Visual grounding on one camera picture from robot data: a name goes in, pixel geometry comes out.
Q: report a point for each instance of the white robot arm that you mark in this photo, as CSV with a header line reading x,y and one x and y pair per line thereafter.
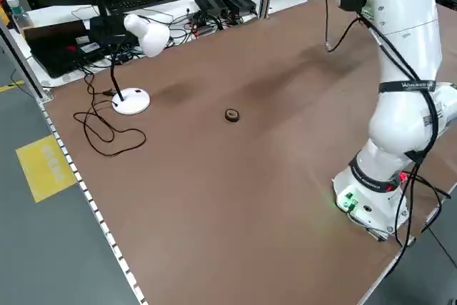
x,y
403,15

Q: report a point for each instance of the brown tape roll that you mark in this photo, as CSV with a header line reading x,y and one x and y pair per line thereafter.
x,y
232,115

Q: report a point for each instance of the white desk lamp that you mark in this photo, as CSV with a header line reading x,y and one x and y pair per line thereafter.
x,y
153,37

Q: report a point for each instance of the yellow floor sign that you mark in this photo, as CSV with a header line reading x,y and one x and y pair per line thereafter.
x,y
44,169

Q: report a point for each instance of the clear plastic bottle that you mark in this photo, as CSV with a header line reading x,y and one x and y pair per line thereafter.
x,y
16,12

